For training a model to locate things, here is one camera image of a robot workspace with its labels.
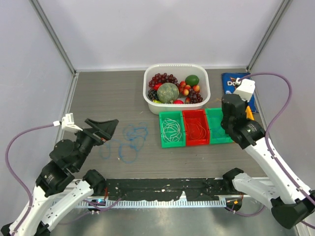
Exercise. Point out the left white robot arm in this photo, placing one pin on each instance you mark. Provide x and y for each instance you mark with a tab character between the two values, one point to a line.
38	218

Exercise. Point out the red yellow cherry cluster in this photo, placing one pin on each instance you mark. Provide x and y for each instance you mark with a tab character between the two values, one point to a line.
185	89

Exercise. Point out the dark blue grape bunch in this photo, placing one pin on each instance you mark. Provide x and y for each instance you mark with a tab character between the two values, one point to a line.
152	95

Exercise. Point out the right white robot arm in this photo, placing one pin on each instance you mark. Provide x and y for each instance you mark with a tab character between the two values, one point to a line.
290	200

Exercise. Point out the red plastic bin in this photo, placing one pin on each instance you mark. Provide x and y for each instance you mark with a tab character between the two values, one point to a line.
196	127

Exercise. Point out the green lime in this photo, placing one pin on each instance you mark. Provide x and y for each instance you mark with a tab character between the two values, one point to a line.
192	80

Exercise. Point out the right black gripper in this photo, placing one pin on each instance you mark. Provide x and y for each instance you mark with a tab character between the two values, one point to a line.
245	104

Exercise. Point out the blue Doritos chip bag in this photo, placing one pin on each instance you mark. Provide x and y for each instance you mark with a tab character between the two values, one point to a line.
229	86

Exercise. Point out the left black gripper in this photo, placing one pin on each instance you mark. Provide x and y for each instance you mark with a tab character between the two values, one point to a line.
106	129

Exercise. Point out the left green plastic bin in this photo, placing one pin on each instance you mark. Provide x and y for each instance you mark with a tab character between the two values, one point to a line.
172	130

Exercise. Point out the right green plastic bin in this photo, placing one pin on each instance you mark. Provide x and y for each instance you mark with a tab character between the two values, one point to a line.
217	133

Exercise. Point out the green plastic bin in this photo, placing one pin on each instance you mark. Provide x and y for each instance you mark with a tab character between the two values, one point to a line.
172	130
217	133

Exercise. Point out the yellow plastic bin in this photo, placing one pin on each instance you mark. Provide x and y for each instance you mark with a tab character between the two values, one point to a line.
249	113

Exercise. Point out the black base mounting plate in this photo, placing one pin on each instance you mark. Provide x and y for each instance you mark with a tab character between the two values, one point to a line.
168	189

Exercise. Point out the red apple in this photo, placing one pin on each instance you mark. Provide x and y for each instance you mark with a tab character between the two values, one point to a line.
178	102

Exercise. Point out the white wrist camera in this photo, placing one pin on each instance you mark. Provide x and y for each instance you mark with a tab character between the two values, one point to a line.
244	88
67	123

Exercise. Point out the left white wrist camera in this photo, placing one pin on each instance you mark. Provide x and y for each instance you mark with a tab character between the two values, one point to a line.
67	123

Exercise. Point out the green speckled melon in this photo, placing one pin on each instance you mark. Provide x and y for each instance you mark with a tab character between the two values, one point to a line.
167	93

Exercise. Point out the white plastic fruit basket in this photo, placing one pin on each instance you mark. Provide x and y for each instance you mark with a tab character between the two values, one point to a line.
180	71

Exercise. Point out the dark red grape bunch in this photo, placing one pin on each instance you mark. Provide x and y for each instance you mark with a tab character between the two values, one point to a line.
193	97

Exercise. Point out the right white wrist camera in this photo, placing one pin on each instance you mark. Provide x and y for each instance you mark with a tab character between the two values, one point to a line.
244	88

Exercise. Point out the white slotted cable duct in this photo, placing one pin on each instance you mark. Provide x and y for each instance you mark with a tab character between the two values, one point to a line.
181	203

